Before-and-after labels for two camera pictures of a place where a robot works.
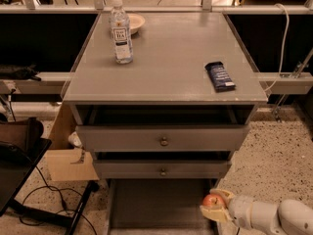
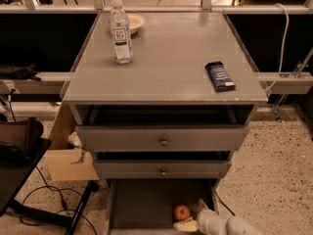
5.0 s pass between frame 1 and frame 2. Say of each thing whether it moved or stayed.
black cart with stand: stayed
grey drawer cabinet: stayed
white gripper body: moved
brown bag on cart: stayed
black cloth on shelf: stayed
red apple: moved
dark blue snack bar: stayed
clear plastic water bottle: stayed
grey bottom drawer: stayed
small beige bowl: stayed
